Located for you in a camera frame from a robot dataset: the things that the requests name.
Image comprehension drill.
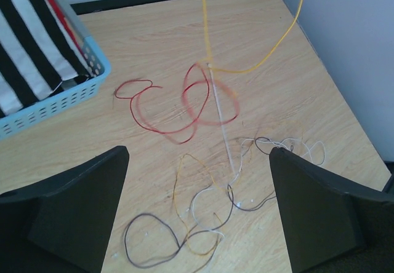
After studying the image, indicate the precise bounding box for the red cloth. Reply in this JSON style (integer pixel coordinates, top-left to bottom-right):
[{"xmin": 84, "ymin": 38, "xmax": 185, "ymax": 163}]
[{"xmin": 46, "ymin": 0, "xmax": 85, "ymax": 60}]

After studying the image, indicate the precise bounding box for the white wire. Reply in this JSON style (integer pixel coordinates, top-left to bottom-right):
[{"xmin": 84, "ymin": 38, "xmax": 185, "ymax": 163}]
[{"xmin": 188, "ymin": 136, "xmax": 326, "ymax": 264}]

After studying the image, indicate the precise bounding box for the light blue plastic basket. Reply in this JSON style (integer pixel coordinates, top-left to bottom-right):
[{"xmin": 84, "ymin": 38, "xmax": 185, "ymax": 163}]
[{"xmin": 1, "ymin": 0, "xmax": 111, "ymax": 140}]

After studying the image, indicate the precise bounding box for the white zip tie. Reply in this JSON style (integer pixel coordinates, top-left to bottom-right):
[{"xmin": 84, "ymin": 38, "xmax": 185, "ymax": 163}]
[{"xmin": 206, "ymin": 62, "xmax": 239, "ymax": 183}]

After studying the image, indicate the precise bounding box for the black white striped cloth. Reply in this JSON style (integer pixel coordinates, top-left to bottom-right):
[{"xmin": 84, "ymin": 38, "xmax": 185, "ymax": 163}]
[{"xmin": 1, "ymin": 0, "xmax": 92, "ymax": 117}]

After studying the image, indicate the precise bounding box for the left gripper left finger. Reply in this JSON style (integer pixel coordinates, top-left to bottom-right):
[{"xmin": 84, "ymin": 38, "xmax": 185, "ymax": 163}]
[{"xmin": 1, "ymin": 146, "xmax": 129, "ymax": 272}]

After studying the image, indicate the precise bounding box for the yellow wire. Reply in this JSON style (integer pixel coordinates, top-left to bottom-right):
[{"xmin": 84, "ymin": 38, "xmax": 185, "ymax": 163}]
[{"xmin": 172, "ymin": 0, "xmax": 307, "ymax": 257}]

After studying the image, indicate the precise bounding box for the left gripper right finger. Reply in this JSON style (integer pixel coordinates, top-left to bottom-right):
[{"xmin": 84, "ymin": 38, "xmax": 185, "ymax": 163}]
[{"xmin": 269, "ymin": 148, "xmax": 393, "ymax": 272}]

